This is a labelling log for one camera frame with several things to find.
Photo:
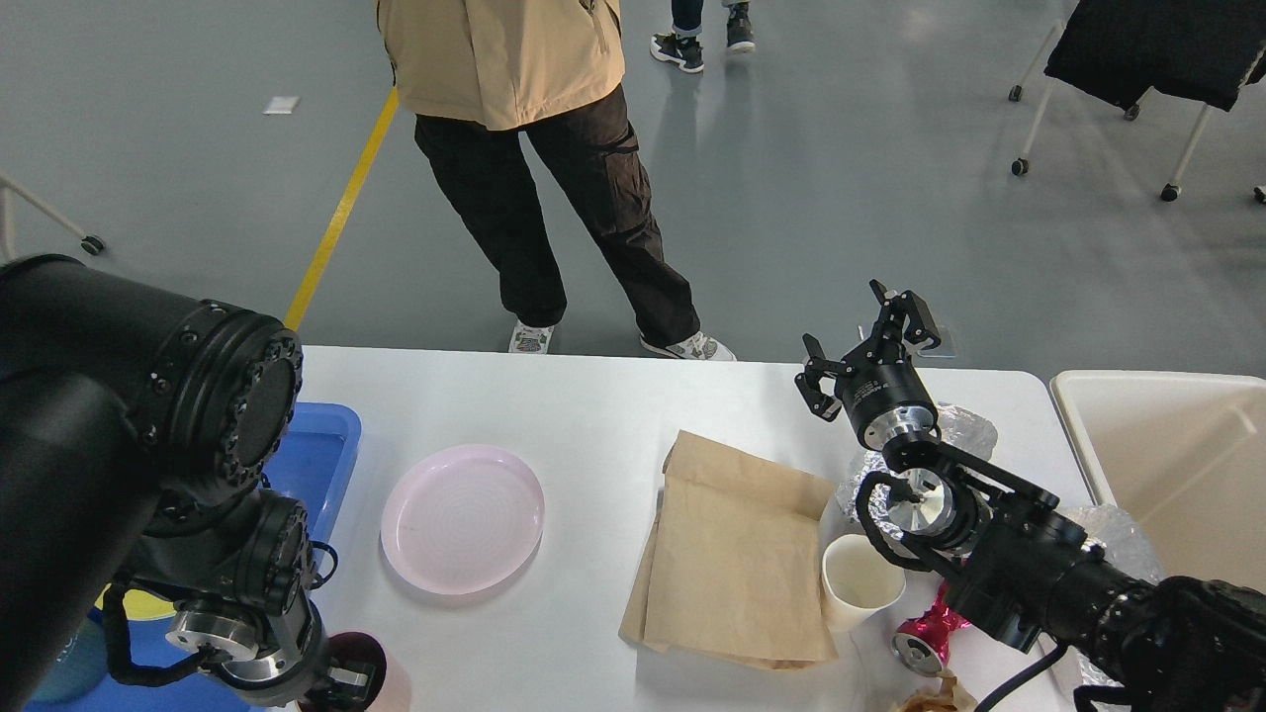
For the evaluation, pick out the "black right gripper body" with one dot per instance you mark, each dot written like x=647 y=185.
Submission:
x=884 y=400

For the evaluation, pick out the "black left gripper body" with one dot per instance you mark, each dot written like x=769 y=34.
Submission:
x=323 y=692

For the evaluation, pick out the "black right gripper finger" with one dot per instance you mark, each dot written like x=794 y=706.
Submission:
x=903 y=328
x=817 y=367

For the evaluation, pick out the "pink mug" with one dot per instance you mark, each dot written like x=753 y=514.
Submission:
x=366 y=675

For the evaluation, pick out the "pink plate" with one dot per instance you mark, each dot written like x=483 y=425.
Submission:
x=463 y=520

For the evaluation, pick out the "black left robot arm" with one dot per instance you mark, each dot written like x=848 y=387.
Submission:
x=137 y=426

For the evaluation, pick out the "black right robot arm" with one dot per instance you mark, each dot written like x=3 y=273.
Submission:
x=1014 y=566

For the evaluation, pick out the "crumpled aluminium foil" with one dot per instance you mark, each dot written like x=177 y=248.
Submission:
x=960 y=427

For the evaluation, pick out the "white paper cup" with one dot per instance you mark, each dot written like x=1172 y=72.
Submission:
x=856 y=582

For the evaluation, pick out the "brown paper bag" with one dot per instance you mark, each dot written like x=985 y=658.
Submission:
x=731 y=567

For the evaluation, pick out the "yellow plate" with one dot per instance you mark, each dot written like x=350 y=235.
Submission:
x=138 y=606

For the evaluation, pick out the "blue plastic tray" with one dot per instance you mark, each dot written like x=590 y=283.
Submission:
x=314 y=464

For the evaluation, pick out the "teal mug with yellow inside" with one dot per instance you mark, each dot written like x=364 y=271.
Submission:
x=80 y=666

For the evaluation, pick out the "crushed pink can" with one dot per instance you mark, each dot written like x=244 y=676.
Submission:
x=922 y=644

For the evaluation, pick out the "white office chair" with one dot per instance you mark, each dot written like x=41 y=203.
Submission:
x=1187 y=148

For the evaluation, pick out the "beige plastic bin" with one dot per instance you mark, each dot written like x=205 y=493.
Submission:
x=1184 y=455

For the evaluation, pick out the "brown paper scrap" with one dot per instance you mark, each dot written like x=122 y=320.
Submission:
x=948 y=694

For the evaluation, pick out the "person in dark jeans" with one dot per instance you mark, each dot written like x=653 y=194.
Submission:
x=681 y=45

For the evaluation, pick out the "black jacket on chair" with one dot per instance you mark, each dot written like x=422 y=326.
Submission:
x=1157 y=44

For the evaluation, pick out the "person in beige jacket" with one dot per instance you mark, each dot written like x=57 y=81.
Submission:
x=481 y=77

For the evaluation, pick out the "white rolling table left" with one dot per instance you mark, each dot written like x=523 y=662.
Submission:
x=11 y=191

